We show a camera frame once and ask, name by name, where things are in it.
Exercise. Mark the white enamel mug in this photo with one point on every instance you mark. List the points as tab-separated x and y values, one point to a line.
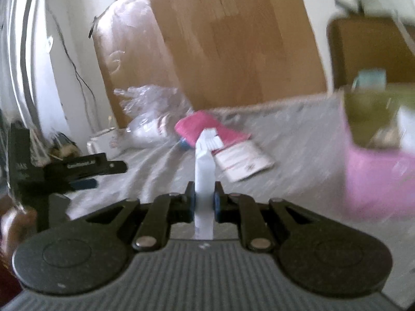
103	142

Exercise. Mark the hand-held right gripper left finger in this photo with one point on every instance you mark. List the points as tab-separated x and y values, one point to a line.
191	201

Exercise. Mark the wooden headboard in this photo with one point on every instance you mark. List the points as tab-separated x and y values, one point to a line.
227	39

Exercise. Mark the grey floral bed sheet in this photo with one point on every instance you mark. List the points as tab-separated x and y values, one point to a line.
291	155

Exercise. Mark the teal paper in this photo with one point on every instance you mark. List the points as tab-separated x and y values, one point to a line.
369	79

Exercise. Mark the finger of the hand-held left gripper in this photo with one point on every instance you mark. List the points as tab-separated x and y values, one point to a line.
97	166
84	184

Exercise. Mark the white package with red print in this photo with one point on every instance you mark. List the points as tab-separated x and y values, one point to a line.
243	162

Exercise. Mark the white curved frame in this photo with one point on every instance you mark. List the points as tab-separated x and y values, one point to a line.
26	39

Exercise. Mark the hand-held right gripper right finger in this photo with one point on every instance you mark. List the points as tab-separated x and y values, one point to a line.
217	205

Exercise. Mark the white tissue pack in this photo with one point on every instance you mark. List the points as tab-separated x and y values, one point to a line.
204	175

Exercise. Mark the pink cloth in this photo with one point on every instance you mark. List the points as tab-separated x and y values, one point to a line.
197	124

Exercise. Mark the pink tin box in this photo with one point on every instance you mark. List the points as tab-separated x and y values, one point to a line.
373	181

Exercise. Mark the small blue object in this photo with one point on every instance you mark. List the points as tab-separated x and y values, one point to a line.
183	144

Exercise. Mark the clear plastic bag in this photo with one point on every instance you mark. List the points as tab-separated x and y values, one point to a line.
146	103

